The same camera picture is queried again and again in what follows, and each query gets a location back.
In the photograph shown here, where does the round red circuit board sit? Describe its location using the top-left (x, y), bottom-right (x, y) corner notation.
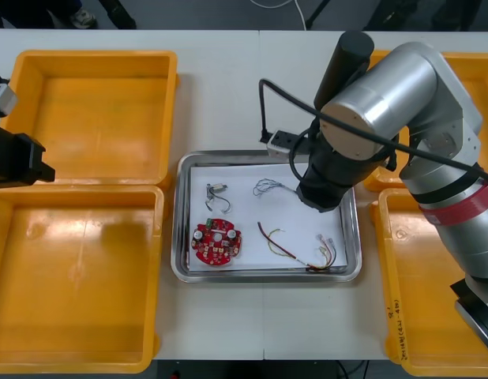
top-left (191, 218), bottom-right (244, 268)

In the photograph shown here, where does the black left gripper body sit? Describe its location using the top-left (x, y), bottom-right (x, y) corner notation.
top-left (0, 123), bottom-right (18, 190)

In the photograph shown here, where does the red black green-yellow wire harness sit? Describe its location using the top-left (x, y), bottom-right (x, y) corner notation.
top-left (257, 222), bottom-right (340, 274)

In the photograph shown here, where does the black stand leg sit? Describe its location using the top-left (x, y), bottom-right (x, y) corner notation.
top-left (306, 0), bottom-right (334, 25)

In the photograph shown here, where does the white floor cable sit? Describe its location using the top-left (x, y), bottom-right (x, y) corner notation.
top-left (250, 0), bottom-right (308, 31)

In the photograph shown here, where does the metal solenoid blue label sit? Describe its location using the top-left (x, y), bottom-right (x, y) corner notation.
top-left (204, 182), bottom-right (233, 216)

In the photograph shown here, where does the dark floor equipment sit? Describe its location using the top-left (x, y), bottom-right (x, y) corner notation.
top-left (362, 0), bottom-right (488, 32)

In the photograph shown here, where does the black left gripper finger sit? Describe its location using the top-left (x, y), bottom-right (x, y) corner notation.
top-left (32, 163), bottom-right (56, 186)
top-left (16, 133), bottom-right (46, 187)

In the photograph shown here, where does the steel tray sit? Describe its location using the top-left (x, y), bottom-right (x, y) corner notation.
top-left (171, 149), bottom-right (363, 283)

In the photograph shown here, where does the yellow-orange bin with handwriting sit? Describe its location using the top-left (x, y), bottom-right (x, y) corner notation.
top-left (370, 188), bottom-right (488, 377)

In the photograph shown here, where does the yellow-orange plastic bin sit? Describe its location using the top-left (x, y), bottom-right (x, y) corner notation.
top-left (363, 49), bottom-right (488, 194)
top-left (0, 184), bottom-right (166, 375)
top-left (0, 49), bottom-right (181, 186)

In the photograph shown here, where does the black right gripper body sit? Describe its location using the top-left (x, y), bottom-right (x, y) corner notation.
top-left (296, 163), bottom-right (355, 215)

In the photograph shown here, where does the thin grey wire harness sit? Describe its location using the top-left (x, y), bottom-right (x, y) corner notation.
top-left (252, 177), bottom-right (301, 198)

